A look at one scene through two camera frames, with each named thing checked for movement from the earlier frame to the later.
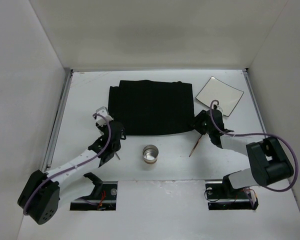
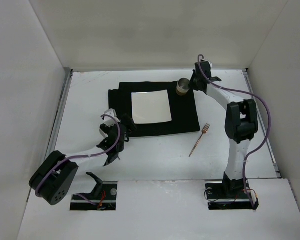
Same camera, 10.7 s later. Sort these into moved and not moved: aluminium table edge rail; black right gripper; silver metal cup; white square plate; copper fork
Moved: black right gripper; silver metal cup; white square plate
Not moved: aluminium table edge rail; copper fork
